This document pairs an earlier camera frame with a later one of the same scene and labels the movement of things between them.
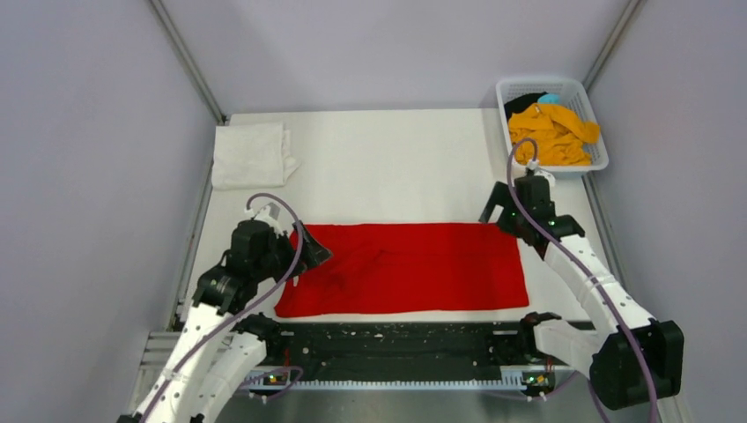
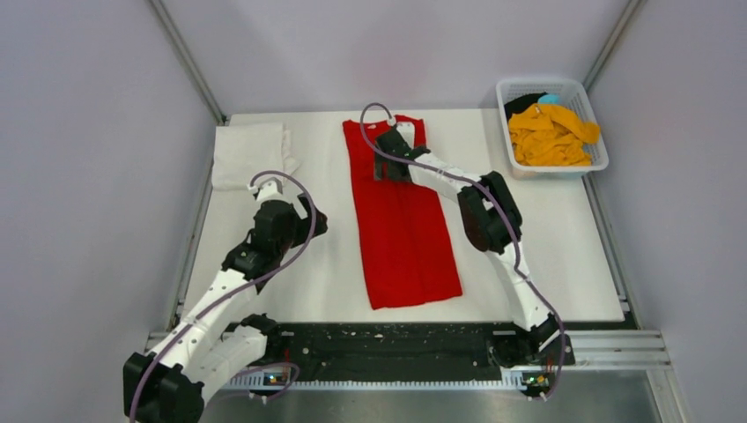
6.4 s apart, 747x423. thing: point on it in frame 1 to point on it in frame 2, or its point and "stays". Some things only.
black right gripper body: (510, 221) to (380, 162)
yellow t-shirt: (560, 135) stays
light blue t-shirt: (550, 98) stays
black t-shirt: (521, 103) stays
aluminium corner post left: (217, 110) stays
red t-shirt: (401, 267) to (409, 252)
